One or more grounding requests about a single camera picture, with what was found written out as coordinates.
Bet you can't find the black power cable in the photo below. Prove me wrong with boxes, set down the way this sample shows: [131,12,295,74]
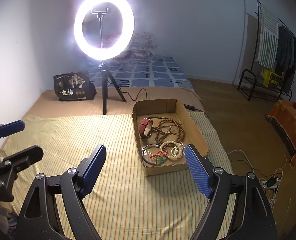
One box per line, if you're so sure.
[121,87,211,120]

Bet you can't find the brown wooden bead necklace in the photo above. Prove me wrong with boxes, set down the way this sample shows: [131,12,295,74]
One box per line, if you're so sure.
[147,115,186,145]

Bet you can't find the yellow box on rack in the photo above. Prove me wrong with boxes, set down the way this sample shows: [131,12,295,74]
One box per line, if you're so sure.
[261,68,281,89]

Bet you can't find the striped white towel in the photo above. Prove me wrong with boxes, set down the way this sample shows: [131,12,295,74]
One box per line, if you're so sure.
[256,4,279,71]

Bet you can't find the dark hanging clothes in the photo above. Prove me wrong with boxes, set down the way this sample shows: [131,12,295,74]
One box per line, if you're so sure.
[275,25,296,93]

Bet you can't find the red strap wristwatch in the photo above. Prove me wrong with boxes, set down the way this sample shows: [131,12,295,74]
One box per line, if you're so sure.
[138,118,153,138]

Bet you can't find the folded floral quilt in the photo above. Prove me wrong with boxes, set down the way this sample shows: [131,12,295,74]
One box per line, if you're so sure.
[111,31,158,62]

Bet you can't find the left hand white glove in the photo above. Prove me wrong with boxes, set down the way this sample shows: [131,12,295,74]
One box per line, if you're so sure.
[0,202,18,239]

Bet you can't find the blue patterned bed sheet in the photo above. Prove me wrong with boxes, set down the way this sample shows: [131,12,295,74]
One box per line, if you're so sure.
[88,54,195,91]

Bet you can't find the cardboard box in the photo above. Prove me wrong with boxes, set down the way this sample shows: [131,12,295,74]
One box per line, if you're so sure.
[132,99,209,177]

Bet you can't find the pale yellow bead bracelet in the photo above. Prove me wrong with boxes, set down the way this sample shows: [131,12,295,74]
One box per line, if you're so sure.
[159,140,181,159]

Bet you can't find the white power strip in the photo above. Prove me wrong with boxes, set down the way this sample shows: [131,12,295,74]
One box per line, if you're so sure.
[259,177,281,190]

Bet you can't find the white ring light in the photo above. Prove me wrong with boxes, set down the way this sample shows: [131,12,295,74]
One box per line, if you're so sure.
[73,0,134,61]

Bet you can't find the phone holder clamp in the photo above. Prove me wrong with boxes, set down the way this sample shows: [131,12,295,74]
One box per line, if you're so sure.
[91,7,111,19]

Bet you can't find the black clothes rack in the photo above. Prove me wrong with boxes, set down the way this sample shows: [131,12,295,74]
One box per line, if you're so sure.
[237,0,296,101]

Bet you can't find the tan bed mattress cover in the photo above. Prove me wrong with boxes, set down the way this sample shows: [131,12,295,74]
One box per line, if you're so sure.
[25,87,204,118]

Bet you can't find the green jade pendant red cord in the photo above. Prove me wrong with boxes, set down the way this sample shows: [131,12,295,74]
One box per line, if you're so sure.
[150,149,170,165]

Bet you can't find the black snack bag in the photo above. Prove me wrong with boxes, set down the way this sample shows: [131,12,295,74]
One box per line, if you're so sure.
[53,72,96,101]

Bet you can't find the dark bangle bracelet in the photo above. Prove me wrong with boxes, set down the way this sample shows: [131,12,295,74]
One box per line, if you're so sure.
[141,143,171,166]

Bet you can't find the orange cloth covered furniture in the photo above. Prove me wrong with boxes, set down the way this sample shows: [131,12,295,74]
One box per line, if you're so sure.
[266,100,296,167]

